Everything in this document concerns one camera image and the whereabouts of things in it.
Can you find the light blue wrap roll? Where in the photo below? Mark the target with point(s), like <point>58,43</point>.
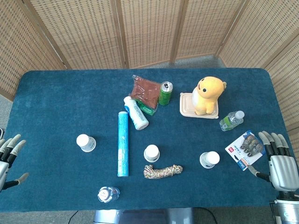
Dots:
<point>123,144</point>

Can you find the green-label water bottle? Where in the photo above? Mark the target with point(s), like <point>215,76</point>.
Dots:
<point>230,121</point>

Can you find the green snack package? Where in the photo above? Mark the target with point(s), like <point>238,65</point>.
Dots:
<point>147,109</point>

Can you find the green drink can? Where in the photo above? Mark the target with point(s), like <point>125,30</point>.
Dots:
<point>165,94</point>

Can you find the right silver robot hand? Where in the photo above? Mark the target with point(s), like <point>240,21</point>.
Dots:
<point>282,170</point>

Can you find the blue table cloth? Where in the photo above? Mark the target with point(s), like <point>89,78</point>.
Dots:
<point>58,105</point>

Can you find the yellow plush toy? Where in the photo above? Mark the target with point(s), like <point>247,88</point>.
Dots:
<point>208,93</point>

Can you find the beige lidded lunch box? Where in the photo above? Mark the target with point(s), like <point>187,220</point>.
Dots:
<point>187,105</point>

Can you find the clear white-cap water bottle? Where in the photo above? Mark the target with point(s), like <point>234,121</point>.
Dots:
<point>107,194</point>

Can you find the carded binder clips pack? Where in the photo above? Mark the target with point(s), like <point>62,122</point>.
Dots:
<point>245,149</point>

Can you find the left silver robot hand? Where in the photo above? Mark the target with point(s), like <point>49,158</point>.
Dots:
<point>4,170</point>

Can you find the woven bamboo folding screen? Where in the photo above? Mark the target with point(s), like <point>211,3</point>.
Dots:
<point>81,35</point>

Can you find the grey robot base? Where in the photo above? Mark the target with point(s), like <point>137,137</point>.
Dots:
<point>140,217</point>

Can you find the white blue-print plastic bottle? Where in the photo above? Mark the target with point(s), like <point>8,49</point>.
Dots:
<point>136,115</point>

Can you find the brown snack clear package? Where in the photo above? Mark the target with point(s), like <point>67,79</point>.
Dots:
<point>146,91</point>

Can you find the white printed paper cup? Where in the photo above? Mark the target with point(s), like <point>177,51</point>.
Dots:
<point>84,142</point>
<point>210,159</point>
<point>151,152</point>

